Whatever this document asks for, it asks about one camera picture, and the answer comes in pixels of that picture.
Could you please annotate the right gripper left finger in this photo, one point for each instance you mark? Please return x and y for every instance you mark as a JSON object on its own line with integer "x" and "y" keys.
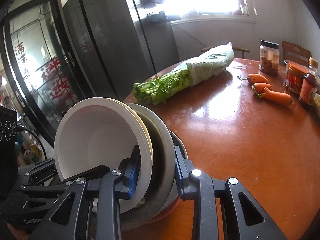
{"x": 70, "y": 216}

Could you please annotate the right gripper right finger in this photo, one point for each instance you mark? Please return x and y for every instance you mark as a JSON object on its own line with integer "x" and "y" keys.
{"x": 242, "y": 216}

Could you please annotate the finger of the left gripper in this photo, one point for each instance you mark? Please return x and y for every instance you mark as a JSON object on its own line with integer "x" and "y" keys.
{"x": 93, "y": 173}

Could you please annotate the large stainless steel bowl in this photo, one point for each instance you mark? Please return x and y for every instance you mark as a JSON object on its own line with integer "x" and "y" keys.
{"x": 163, "y": 171}

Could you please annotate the red white paper bowl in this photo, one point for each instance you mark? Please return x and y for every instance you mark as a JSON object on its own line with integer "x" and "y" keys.
{"x": 86, "y": 137}

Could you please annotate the shallow steel pan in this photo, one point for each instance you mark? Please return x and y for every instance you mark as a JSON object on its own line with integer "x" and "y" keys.
{"x": 173, "y": 197}

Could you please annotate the pink plastic bowl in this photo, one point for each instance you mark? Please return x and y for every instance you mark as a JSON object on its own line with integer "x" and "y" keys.
{"x": 166, "y": 211}

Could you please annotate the yellow enamel bowl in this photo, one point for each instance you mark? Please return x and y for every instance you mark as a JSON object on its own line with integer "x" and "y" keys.
{"x": 134, "y": 133}

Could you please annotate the round wooden table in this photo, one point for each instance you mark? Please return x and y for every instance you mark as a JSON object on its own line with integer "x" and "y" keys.
{"x": 271, "y": 149}

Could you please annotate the celery bunch in bag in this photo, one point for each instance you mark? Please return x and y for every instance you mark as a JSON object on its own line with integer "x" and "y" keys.
{"x": 185, "y": 75}

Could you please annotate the carrot middle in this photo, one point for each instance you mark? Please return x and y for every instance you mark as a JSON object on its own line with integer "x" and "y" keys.
{"x": 259, "y": 87}

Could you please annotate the carrot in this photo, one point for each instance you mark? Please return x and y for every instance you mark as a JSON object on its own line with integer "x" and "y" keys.
{"x": 253, "y": 78}
{"x": 276, "y": 97}
{"x": 259, "y": 87}

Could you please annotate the carrot far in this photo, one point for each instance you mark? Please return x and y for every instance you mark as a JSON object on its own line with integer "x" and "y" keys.
{"x": 253, "y": 78}

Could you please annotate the carrot near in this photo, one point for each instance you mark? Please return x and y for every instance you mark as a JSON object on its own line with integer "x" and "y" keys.
{"x": 276, "y": 97}

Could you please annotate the dark refrigerator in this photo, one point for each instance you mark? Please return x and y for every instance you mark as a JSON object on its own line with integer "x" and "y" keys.
{"x": 118, "y": 42}

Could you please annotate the clear jar black lid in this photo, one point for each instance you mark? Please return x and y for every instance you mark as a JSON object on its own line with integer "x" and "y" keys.
{"x": 269, "y": 57}

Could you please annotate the white dish with food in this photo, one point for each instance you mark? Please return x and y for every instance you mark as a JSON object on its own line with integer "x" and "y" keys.
{"x": 317, "y": 103}

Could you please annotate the red chili sauce jar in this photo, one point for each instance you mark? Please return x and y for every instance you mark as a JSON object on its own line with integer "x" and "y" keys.
{"x": 294, "y": 76}

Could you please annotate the brown sauce bottle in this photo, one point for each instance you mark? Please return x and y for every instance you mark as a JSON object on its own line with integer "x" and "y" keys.
{"x": 310, "y": 85}

